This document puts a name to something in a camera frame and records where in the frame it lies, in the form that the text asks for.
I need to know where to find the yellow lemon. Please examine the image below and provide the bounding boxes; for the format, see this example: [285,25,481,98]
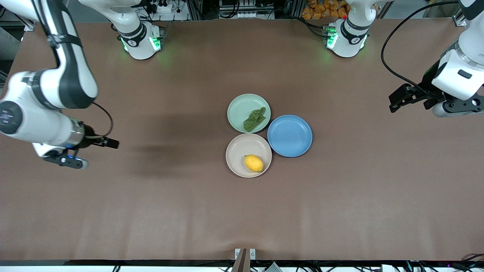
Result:
[244,154,264,173]

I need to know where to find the green lettuce leaf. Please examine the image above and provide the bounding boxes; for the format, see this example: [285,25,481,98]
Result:
[243,107,267,132]

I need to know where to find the orange packaged goods pile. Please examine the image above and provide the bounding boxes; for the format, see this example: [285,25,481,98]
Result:
[301,0,351,20]

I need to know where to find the blue plate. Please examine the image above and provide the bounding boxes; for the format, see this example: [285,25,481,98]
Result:
[267,115,313,158]

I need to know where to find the beige plate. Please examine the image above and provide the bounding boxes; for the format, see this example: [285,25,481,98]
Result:
[225,133,272,178]

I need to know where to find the light green plate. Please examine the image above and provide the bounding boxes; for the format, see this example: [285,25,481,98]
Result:
[227,94,271,134]

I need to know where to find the white power strip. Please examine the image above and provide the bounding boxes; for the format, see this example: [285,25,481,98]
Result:
[151,1,175,14]

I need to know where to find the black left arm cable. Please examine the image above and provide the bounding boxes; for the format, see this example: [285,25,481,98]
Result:
[380,0,464,91]

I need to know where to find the aluminium frame post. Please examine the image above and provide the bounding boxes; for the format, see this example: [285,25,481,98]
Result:
[451,6,469,27]
[0,11,43,31]

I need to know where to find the brown camera mount bracket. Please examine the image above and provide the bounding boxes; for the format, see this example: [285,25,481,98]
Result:
[231,248,257,272]

